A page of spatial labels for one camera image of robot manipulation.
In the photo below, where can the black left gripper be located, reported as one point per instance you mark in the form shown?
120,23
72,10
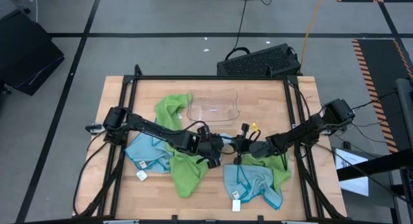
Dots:
209,146

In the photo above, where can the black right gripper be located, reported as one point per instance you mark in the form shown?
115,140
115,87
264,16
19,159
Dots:
258,149

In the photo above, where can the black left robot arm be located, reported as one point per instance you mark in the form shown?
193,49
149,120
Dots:
155,130

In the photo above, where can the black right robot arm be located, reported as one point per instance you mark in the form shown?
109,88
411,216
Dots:
303,133

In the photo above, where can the clear plastic bin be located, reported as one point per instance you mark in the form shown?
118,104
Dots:
213,104

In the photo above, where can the white paper towel tag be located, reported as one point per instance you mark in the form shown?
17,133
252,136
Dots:
236,205
142,175

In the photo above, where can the black perforated computer case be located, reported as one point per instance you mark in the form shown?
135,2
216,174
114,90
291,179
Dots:
258,61

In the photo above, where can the black support beam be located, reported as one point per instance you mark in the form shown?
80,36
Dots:
371,166

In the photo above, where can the large black box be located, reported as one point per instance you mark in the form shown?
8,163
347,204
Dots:
26,53

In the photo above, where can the black metal table frame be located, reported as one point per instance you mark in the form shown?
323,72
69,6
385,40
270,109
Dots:
209,77

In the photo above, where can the grey metal post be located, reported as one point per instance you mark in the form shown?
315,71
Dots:
406,104

